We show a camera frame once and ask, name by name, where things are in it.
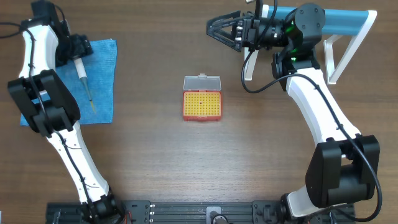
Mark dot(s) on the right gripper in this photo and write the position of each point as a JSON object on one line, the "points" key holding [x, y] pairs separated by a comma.
{"points": [[253, 31]]}

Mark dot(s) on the white pipette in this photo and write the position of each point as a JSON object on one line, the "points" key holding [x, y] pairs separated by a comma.
{"points": [[81, 71]]}

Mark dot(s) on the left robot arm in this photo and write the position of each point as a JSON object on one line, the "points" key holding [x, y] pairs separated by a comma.
{"points": [[84, 168]]}

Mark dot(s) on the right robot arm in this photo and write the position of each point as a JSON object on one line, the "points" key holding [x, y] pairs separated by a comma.
{"points": [[314, 109]]}

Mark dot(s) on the red and yellow tip box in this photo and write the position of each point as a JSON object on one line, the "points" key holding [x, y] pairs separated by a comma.
{"points": [[202, 104]]}

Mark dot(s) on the white and blue stand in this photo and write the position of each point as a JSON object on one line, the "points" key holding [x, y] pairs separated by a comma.
{"points": [[342, 21]]}

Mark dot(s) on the blue cloth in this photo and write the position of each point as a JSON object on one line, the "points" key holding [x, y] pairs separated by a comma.
{"points": [[102, 81]]}

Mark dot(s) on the mounting rail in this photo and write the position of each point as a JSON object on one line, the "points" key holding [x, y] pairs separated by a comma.
{"points": [[180, 213]]}

